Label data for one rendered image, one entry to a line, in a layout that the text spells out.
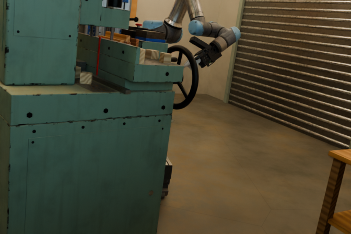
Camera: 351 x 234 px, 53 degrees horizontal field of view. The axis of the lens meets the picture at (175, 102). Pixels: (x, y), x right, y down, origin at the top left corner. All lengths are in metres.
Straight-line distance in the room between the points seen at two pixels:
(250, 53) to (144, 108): 3.87
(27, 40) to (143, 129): 0.48
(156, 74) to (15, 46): 0.44
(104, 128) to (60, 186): 0.23
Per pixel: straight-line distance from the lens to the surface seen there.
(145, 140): 1.30
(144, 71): 1.18
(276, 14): 4.77
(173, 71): 1.26
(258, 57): 4.91
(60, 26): 1.18
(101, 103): 1.16
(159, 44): 1.49
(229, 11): 5.53
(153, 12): 5.13
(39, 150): 1.13
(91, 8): 1.27
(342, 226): 2.03
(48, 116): 1.10
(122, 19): 1.37
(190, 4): 1.87
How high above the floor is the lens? 1.04
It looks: 12 degrees down
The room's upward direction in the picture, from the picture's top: 8 degrees clockwise
